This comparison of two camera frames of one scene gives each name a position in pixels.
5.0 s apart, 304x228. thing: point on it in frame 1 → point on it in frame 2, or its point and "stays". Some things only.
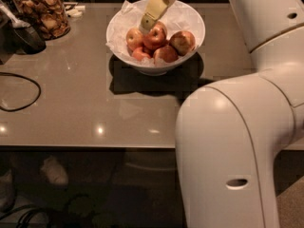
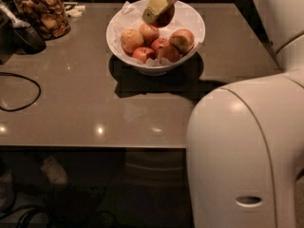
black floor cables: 26,209 stays
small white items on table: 75,10 stays
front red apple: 166,53 stays
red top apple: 156,36 → 164,18
